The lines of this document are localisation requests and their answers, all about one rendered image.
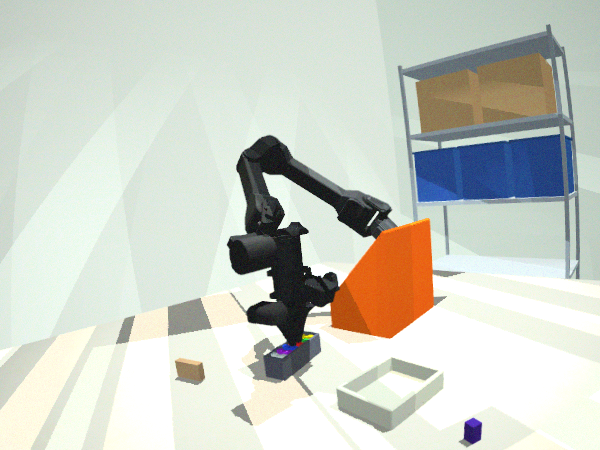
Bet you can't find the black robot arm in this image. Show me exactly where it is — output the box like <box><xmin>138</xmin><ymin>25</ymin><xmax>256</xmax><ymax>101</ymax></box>
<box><xmin>227</xmin><ymin>135</ymin><xmax>398</xmax><ymax>308</ymax></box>

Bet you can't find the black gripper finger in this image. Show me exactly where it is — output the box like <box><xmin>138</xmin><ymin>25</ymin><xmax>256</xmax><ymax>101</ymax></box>
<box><xmin>295</xmin><ymin>303</ymin><xmax>316</xmax><ymax>343</ymax></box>
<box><xmin>277</xmin><ymin>313</ymin><xmax>302</xmax><ymax>346</ymax></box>

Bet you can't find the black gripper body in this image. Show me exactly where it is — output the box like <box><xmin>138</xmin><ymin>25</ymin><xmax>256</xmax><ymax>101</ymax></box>
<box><xmin>246</xmin><ymin>261</ymin><xmax>310</xmax><ymax>327</ymax></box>

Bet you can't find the purple rectangular block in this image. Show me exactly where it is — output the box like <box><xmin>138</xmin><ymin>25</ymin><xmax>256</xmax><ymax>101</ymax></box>
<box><xmin>464</xmin><ymin>418</ymin><xmax>482</xmax><ymax>444</ymax></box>

